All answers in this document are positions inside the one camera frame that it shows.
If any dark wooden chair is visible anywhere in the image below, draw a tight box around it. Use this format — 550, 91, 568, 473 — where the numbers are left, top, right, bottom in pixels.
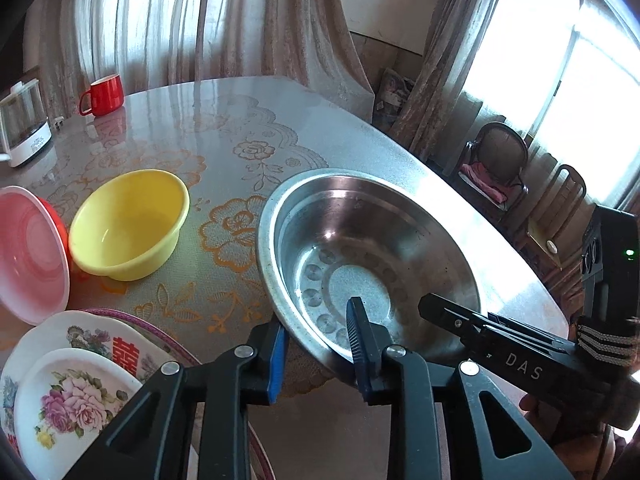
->
525, 164, 588, 271

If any beige window curtain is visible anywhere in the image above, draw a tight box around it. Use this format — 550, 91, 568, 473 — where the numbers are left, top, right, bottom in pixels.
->
22, 0, 376, 121
395, 0, 516, 161

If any person's right hand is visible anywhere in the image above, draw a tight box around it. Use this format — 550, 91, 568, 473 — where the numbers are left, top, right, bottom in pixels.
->
519, 392, 618, 480

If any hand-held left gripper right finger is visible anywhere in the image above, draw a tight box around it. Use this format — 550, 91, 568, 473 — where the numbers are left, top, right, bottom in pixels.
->
346, 296, 576, 480

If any white glass electric kettle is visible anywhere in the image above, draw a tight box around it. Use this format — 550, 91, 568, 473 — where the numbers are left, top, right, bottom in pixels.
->
0, 79, 55, 168

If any beige lace table mat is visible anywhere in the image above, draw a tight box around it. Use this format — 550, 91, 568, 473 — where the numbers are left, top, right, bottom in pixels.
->
0, 92, 331, 396

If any stainless steel basin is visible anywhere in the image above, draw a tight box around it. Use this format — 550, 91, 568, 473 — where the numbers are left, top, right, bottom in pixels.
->
256, 167, 483, 386

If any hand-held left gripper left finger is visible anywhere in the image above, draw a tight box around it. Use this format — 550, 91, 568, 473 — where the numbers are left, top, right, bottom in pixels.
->
65, 317, 291, 480

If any red bowl with white inside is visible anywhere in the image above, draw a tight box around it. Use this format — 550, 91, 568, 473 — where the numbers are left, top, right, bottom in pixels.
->
0, 185, 71, 326

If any red mug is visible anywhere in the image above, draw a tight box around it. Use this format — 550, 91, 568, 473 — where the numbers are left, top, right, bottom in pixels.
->
78, 74, 125, 117

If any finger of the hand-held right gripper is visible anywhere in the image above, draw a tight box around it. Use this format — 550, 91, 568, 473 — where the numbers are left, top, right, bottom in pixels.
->
419, 294, 573, 356

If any yellow plastic bowl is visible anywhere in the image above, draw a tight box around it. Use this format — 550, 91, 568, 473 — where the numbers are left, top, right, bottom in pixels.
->
68, 169, 191, 282

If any printed sack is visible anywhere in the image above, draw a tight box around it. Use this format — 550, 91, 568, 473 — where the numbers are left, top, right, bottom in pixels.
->
375, 67, 416, 128

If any dark chair with pink cushion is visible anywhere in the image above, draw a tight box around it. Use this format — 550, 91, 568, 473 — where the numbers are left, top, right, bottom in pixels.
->
450, 121, 531, 221

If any pink-rimmed purple flower plate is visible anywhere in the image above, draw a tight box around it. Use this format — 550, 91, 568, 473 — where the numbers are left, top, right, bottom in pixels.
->
82, 307, 278, 480

